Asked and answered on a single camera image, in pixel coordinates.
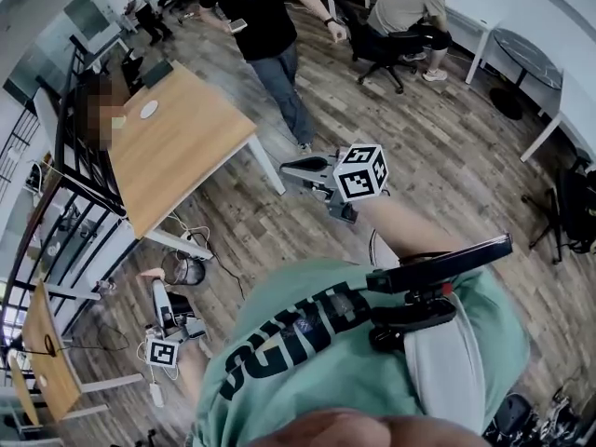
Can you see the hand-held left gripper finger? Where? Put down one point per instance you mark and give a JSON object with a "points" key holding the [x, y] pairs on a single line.
{"points": [[160, 303]]}

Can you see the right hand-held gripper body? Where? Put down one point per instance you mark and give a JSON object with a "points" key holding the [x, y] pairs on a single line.
{"points": [[361, 175]]}

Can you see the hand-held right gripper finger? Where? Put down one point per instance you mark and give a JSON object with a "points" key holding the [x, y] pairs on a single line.
{"points": [[298, 171]]}

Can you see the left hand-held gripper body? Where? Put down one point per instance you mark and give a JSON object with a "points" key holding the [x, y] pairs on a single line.
{"points": [[162, 353]]}

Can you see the white round plate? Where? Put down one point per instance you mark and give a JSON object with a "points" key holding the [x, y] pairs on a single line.
{"points": [[150, 109]]}

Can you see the person's right forearm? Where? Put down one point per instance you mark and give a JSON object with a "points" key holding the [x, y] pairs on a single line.
{"points": [[405, 228]]}

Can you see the person's left forearm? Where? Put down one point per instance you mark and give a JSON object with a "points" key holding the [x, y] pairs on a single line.
{"points": [[193, 370]]}

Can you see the white power adapter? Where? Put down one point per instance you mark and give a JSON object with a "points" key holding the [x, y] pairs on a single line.
{"points": [[157, 395]]}

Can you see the white power strip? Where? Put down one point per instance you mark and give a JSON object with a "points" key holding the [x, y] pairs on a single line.
{"points": [[186, 236]]}

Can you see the small wooden table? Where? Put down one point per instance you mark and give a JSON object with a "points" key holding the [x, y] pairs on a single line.
{"points": [[49, 356]]}

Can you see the black chest-mounted phone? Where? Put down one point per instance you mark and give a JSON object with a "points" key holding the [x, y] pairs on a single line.
{"points": [[442, 261]]}

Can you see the wooden table with white legs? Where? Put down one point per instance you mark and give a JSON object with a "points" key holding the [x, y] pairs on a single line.
{"points": [[181, 147]]}

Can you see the person's green printed t-shirt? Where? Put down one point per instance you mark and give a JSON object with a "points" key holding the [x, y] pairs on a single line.
{"points": [[288, 380]]}

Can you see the black office chair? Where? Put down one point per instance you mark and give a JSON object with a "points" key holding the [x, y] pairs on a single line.
{"points": [[372, 44]]}

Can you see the black metal shelf rack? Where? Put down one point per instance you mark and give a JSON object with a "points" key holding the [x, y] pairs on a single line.
{"points": [[60, 193]]}

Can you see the black laptop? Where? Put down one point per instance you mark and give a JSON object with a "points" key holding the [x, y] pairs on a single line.
{"points": [[157, 73]]}

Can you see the round black table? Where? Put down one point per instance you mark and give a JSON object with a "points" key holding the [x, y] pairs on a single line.
{"points": [[526, 56]]}

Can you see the person's chin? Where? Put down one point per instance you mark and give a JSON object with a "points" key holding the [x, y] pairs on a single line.
{"points": [[372, 429]]}

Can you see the white long desk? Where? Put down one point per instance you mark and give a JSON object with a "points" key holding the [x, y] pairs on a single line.
{"points": [[572, 100]]}

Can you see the black bag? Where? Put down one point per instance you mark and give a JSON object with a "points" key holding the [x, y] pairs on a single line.
{"points": [[517, 419]]}

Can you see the black chest mount bracket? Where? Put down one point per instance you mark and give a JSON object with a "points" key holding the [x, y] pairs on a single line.
{"points": [[410, 319]]}

